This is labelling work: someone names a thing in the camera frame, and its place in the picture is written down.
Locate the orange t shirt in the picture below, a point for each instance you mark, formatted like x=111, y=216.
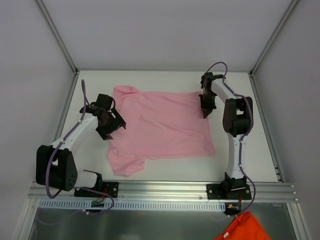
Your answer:
x=244, y=227

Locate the pink t shirt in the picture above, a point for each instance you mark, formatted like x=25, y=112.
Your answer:
x=159, y=125

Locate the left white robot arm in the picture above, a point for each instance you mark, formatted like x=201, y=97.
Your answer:
x=55, y=163

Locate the slotted cable duct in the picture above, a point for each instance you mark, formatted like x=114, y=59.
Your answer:
x=70, y=204

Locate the aluminium frame post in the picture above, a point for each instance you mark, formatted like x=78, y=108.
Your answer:
x=56, y=35
x=275, y=34

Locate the aluminium mounting rail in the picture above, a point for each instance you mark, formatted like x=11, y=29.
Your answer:
x=196, y=191

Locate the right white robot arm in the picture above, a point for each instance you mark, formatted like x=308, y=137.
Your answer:
x=237, y=122

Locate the right aluminium frame post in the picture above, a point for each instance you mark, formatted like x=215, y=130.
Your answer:
x=275, y=34

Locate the left aluminium frame post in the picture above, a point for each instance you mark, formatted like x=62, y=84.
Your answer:
x=56, y=35

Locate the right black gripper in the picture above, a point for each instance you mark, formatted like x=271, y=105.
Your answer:
x=207, y=105

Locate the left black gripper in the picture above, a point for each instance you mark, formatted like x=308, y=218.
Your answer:
x=113, y=125

